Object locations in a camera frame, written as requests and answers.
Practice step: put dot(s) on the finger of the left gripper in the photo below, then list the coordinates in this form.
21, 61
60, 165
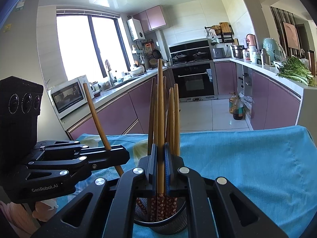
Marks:
99, 158
61, 147

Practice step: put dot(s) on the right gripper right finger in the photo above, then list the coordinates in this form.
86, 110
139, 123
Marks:
215, 207

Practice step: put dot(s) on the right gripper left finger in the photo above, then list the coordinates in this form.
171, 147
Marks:
105, 208

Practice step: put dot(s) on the dark wooden chopstick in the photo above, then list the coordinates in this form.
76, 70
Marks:
165, 97

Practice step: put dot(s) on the kitchen window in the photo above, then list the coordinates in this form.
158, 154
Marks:
92, 45

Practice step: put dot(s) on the purple kitchen cabinets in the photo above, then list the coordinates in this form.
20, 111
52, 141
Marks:
276, 101

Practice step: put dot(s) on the person's left hand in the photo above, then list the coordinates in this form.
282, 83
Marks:
22, 222

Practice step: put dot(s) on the black mesh utensil holder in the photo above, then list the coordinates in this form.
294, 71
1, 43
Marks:
164, 215

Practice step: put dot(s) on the white microwave oven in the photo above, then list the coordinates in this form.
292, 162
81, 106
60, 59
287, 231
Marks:
69, 96

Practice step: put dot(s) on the blue floral tablecloth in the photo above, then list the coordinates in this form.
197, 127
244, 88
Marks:
275, 169

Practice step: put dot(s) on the cooking oil bottle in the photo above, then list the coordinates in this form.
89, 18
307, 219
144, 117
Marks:
236, 106

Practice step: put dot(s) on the black built-in oven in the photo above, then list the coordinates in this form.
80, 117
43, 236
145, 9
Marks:
196, 81

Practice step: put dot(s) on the white water heater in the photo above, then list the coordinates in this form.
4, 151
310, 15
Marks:
136, 30

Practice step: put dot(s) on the black range hood stove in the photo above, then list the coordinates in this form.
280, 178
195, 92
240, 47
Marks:
190, 51

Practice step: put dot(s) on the purple upper cabinet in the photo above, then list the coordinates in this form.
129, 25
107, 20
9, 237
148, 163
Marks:
151, 19

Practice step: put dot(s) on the silver toaster box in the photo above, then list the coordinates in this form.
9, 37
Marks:
218, 53

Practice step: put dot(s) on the steel cooking pot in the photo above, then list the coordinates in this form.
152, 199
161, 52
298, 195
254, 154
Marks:
237, 51

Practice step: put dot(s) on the green leafy vegetables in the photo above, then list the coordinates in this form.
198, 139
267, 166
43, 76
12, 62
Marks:
292, 68

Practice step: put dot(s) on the mint green appliance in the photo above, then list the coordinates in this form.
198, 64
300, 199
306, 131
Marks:
274, 50

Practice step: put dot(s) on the pink kettle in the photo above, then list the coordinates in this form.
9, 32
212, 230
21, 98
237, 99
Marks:
251, 40

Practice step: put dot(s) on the black camera housing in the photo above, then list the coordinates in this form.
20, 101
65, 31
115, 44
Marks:
20, 108

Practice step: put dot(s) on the black wall spice rack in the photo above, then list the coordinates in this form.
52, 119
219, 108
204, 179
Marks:
220, 34

